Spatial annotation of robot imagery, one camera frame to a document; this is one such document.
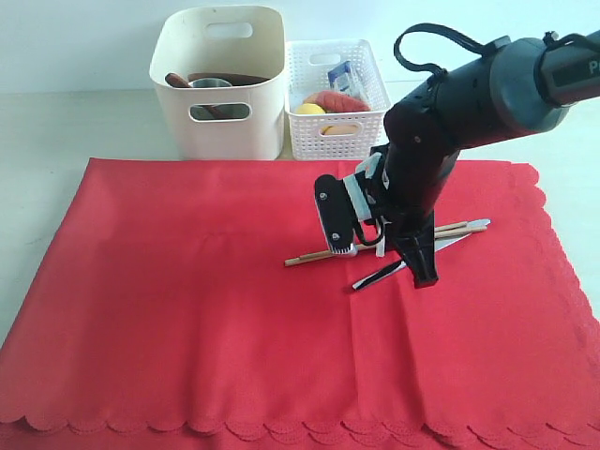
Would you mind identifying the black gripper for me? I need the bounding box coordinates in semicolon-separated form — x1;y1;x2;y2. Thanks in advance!
366;142;459;289

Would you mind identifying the steel table knife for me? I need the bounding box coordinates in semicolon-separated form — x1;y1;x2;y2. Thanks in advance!
352;218;491;291

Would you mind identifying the wooden chopstick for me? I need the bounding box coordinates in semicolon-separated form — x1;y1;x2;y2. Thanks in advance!
284;219;490;266
434;221;469;233

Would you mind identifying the orange cheese wedge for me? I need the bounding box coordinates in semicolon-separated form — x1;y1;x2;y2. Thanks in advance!
321;124;359;136

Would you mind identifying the red sausage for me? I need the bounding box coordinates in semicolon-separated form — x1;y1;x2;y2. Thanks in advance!
315;91;370;113

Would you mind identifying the yellow lemon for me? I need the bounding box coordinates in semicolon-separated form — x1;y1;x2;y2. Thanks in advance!
294;102;326;115

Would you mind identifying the blue white milk carton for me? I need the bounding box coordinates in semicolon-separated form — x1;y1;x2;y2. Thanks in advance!
327;60;368;102

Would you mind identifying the stainless steel cup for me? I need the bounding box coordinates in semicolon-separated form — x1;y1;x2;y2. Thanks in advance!
188;77;250;121

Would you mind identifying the brown wooden plate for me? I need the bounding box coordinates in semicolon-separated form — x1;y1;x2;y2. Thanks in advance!
187;72;269;86

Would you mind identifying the brown wooden spoon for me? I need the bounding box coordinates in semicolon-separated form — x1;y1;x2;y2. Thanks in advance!
165;72;228;120

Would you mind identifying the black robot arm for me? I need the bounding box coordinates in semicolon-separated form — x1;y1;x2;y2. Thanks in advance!
354;22;599;290

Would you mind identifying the white perforated plastic basket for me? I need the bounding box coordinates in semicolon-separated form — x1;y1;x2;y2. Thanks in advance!
285;39;391;160

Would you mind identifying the cream plastic bin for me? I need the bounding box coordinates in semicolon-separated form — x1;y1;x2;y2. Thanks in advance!
149;5;286;160

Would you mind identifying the red scalloped table cloth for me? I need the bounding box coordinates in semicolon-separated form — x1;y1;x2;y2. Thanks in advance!
1;159;599;449

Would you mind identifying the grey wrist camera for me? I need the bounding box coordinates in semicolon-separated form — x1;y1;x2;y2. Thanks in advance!
314;174;358;257

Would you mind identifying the black cable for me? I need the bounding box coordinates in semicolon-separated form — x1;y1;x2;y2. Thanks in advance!
392;22;488;81

